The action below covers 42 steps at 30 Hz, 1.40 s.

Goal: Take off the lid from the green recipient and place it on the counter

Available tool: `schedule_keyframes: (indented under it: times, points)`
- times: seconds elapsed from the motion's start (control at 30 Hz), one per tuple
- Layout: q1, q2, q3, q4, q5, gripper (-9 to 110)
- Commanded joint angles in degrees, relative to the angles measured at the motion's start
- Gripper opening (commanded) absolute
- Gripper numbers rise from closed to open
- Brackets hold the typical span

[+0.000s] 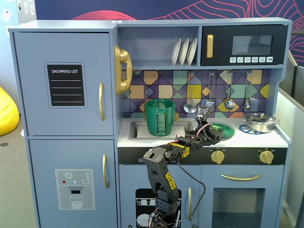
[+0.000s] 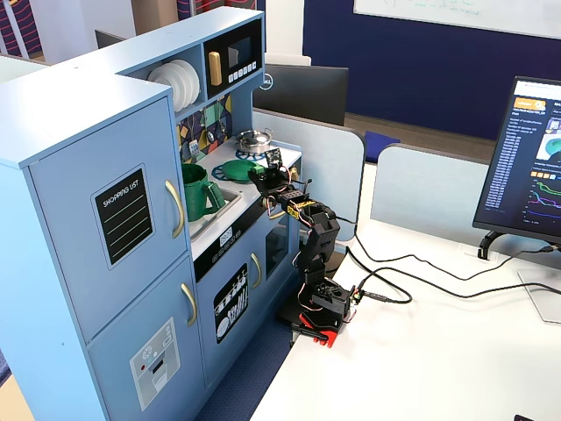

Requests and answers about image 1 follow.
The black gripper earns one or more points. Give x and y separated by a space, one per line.
215 136

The green plate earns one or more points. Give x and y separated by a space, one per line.
228 130

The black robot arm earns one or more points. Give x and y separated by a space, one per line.
161 171

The steel pot lid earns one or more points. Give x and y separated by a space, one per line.
260 117

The gold stove knob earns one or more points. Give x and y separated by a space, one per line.
266 157
217 156

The steel slotted spatula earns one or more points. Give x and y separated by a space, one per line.
210 104

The steel ladle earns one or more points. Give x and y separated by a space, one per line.
229 104

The steel skimmer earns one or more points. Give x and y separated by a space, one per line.
190 107

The steel spoon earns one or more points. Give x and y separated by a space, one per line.
247 104

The steel cooking pot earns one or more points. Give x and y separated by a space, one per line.
261 127

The green ribbed container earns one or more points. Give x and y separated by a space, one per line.
160 116

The grey toy sink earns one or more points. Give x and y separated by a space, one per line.
134 130

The oven door with window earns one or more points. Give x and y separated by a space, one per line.
273 185

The white plate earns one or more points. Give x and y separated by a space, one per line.
184 52
176 52
192 52

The black microwave door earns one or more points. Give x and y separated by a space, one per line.
223 45

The dishwasher door with dish print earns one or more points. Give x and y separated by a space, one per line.
133 175

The dark office partition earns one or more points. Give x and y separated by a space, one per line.
297 78

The gold toy telephone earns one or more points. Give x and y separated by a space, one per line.
123 71

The blue toy kitchen playset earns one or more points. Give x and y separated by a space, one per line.
156 22

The fridge door with ice dispenser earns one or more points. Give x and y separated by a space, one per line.
47 154

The fridge door with shopping list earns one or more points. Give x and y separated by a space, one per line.
31 114

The yellow bean bag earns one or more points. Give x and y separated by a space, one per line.
7 111

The black round floor cover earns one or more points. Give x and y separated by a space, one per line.
2 145

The white paper note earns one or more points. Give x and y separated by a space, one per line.
20 5
7 15

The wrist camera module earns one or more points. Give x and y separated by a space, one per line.
202 113

